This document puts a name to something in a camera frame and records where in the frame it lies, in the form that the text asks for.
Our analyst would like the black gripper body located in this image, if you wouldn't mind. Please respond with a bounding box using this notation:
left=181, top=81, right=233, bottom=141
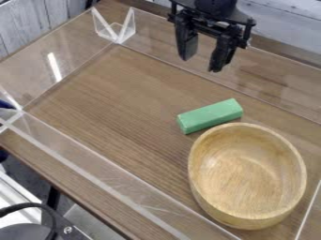
left=169, top=0, right=256, bottom=49

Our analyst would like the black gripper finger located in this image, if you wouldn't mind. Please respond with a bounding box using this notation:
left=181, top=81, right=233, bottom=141
left=209, top=35, right=237, bottom=72
left=174, top=14, right=198, bottom=61

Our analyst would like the green rectangular block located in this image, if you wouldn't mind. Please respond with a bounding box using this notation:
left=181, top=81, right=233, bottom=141
left=177, top=98, right=244, bottom=134

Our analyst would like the light wooden bowl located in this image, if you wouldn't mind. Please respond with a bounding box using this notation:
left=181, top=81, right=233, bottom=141
left=189, top=123, right=308, bottom=231

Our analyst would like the blue object at edge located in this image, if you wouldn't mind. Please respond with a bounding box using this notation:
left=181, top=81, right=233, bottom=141
left=0, top=99, right=15, bottom=110

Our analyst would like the black cable loop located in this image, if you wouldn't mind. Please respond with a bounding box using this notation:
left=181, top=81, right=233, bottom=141
left=0, top=202, right=59, bottom=240

